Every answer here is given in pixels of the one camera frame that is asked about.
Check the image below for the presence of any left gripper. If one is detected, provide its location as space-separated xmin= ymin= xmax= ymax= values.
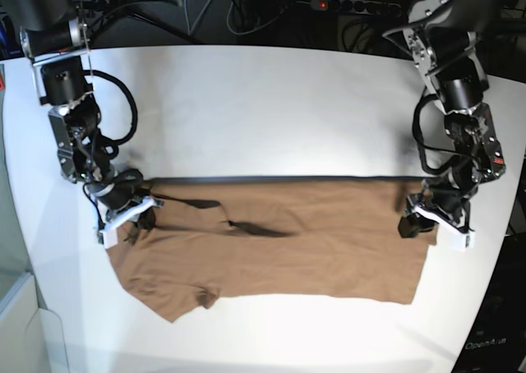
xmin=398 ymin=192 xmax=472 ymax=238

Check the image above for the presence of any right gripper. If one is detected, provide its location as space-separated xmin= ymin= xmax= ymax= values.
xmin=92 ymin=191 xmax=164 ymax=245

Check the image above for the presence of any brown T-shirt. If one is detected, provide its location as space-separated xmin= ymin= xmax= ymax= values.
xmin=107 ymin=179 xmax=436 ymax=322

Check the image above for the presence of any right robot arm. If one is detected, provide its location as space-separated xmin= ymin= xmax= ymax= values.
xmin=1 ymin=0 xmax=163 ymax=249

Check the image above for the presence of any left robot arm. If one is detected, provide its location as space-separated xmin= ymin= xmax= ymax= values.
xmin=382 ymin=0 xmax=506 ymax=249

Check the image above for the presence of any white cabinet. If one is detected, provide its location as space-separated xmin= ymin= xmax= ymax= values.
xmin=1 ymin=272 xmax=70 ymax=372

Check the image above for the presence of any black power strip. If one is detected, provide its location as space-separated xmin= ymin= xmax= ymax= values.
xmin=309 ymin=0 xmax=402 ymax=18

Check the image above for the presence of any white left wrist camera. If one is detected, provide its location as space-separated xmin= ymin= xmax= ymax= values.
xmin=436 ymin=223 xmax=476 ymax=251

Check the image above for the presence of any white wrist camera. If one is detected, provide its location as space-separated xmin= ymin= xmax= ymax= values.
xmin=97 ymin=228 xmax=118 ymax=250
xmin=436 ymin=223 xmax=476 ymax=251

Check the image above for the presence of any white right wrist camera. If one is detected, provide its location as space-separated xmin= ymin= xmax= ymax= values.
xmin=97 ymin=228 xmax=118 ymax=250

